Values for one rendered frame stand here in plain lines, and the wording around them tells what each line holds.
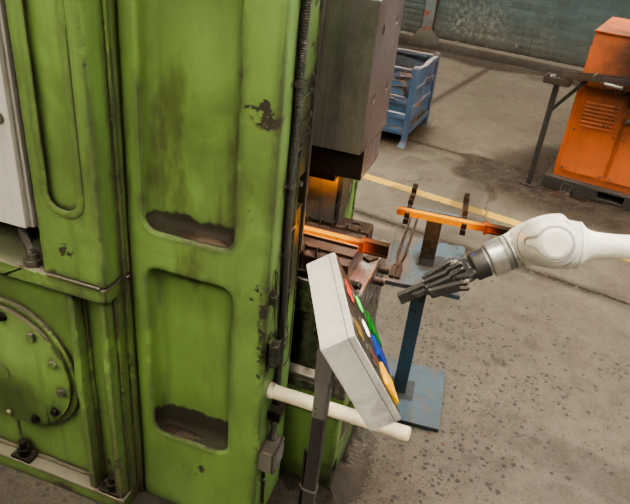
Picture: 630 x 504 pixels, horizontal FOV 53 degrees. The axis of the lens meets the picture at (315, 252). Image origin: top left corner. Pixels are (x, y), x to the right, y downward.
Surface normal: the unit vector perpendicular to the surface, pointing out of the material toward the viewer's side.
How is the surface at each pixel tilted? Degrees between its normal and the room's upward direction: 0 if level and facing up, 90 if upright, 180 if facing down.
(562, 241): 65
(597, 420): 0
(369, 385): 90
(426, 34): 90
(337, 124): 90
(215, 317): 90
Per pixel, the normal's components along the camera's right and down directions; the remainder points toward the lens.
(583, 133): -0.50, 0.40
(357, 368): 0.10, 0.51
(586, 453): 0.09, -0.86
